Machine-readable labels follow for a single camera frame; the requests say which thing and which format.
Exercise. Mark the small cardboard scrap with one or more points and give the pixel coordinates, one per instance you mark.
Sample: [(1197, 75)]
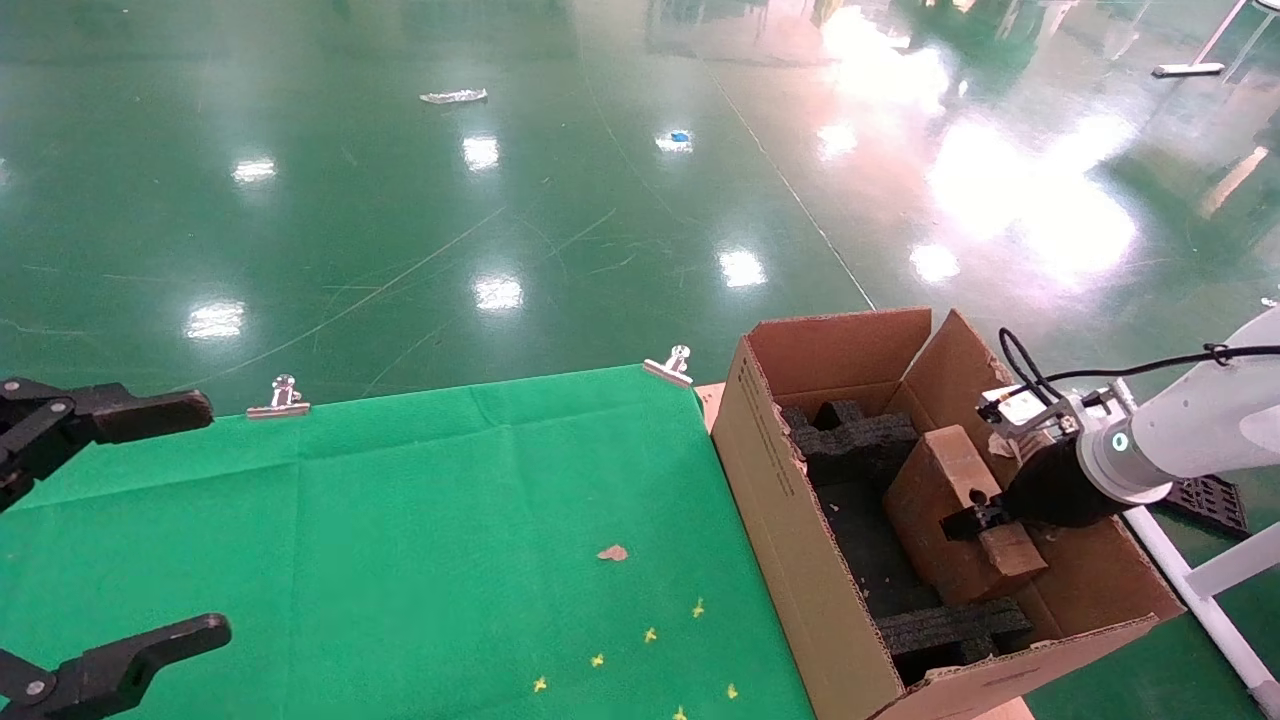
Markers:
[(612, 552)]

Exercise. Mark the green table cloth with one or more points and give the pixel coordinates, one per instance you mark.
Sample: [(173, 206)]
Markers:
[(350, 550)]

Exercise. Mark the silver camera mounting bracket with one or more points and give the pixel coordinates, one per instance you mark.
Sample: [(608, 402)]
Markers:
[(1062, 415)]

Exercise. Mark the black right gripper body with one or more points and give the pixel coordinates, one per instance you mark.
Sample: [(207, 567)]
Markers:
[(1055, 490)]

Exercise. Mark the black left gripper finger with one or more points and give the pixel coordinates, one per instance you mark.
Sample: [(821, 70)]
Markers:
[(110, 670), (140, 412)]

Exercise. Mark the silver binder clip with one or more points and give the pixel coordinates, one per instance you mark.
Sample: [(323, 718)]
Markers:
[(280, 400), (672, 368)]

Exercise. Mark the small brown cardboard box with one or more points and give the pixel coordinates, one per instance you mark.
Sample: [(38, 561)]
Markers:
[(930, 490)]

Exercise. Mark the black perforated plastic tray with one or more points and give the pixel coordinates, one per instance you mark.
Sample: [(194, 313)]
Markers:
[(1215, 500)]

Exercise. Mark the white floor stand base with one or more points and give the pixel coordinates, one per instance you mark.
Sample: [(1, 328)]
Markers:
[(1188, 70)]

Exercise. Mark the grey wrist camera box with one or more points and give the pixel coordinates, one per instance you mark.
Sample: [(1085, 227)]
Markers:
[(1012, 408)]

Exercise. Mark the large open cardboard carton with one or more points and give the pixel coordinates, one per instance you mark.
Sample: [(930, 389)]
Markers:
[(780, 500)]

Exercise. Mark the dark foam bottom sheet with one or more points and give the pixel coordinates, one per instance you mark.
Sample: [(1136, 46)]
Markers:
[(870, 550)]

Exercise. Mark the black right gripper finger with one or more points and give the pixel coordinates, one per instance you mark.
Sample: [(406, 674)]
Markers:
[(985, 500), (970, 524)]

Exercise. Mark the white tubular frame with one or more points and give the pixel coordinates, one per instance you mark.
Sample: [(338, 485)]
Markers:
[(1210, 610)]

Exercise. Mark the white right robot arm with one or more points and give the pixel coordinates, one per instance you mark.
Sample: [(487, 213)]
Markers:
[(1200, 430)]

